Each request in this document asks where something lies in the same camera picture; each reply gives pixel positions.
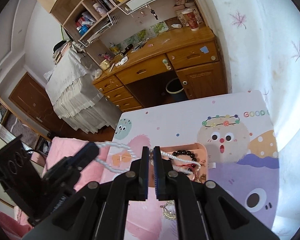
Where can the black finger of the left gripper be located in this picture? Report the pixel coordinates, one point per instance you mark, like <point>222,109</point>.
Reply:
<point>82,154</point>

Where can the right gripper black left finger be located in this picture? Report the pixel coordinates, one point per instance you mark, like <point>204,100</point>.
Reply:
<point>114,197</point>

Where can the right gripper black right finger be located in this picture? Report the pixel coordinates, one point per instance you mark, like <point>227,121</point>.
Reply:
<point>189,198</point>

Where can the gold rhinestone hair comb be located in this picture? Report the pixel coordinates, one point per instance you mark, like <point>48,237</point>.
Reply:
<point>168,210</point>

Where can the pink plastic tray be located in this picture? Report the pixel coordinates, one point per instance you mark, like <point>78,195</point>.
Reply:
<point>189,159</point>

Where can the cartoon printed table mat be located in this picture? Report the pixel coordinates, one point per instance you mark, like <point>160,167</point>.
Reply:
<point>237,133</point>

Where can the white lace covered furniture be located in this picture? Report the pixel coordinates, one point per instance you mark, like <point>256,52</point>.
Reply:
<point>73,96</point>

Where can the wooden desk with drawers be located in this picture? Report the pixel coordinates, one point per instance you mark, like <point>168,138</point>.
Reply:
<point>177,65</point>

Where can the wooden bookshelf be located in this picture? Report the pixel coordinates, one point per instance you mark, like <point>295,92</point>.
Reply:
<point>86,20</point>

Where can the red patterned cup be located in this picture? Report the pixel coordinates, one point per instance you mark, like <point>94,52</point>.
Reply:
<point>191,19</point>

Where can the white floral curtain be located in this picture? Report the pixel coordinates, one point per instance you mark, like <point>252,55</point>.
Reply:
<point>260,43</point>

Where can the black camera box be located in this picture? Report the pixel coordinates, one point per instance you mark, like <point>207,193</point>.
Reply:
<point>18,177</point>

